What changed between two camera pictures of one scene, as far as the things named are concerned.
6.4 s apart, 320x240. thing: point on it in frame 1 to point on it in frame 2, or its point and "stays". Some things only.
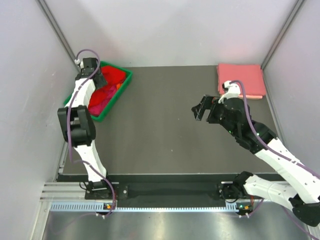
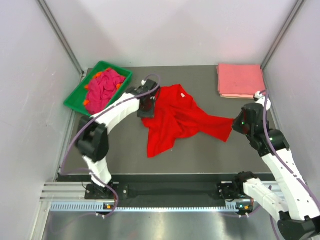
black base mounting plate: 223,191 stays
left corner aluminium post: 58,31 stays
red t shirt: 113,76 to 177,114
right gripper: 205,104 to 235,124
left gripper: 103,81 to 148,115
